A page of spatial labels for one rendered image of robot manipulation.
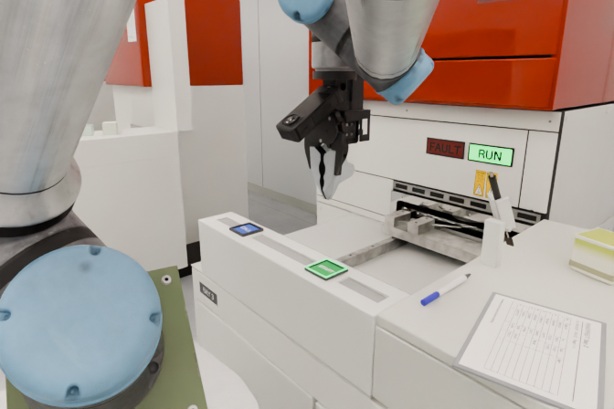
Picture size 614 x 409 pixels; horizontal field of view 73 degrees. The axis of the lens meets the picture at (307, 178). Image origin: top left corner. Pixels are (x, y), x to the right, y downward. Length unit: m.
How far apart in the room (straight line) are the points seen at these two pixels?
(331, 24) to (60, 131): 0.34
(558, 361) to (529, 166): 0.61
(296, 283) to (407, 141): 0.68
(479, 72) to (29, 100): 0.98
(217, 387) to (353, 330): 0.23
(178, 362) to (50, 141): 0.35
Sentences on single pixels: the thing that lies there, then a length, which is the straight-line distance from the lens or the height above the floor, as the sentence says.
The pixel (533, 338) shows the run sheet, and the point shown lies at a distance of 0.65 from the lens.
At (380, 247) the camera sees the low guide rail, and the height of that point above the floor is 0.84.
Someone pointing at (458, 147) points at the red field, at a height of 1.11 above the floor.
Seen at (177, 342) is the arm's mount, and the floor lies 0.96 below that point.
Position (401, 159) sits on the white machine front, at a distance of 1.32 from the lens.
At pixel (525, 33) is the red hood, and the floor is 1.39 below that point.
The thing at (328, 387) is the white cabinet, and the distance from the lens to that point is 0.80.
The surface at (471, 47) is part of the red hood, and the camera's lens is 1.14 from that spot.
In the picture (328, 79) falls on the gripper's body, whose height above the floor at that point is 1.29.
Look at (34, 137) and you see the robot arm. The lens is 0.34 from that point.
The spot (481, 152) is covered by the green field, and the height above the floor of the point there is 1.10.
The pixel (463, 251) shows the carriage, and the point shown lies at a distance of 1.11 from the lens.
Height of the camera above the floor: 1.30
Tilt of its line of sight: 14 degrees down
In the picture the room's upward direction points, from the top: straight up
